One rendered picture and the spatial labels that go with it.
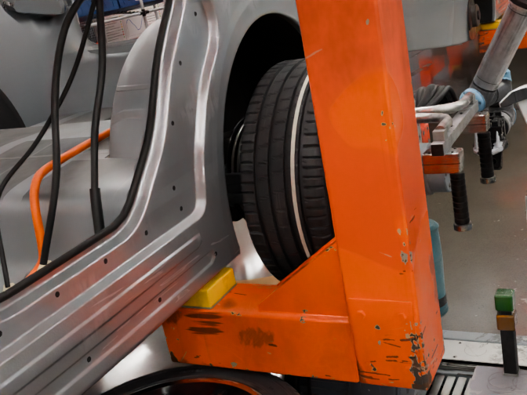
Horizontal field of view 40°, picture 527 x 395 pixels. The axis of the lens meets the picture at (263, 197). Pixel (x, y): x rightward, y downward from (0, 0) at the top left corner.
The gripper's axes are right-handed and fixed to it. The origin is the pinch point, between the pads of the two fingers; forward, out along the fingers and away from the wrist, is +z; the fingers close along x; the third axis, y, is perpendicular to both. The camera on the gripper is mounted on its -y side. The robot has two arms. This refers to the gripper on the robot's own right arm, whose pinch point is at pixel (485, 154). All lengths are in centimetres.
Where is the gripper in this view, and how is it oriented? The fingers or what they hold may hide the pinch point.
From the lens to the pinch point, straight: 211.9
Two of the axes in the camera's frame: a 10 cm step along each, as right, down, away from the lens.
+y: -1.9, -9.3, -3.0
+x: 8.8, -0.2, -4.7
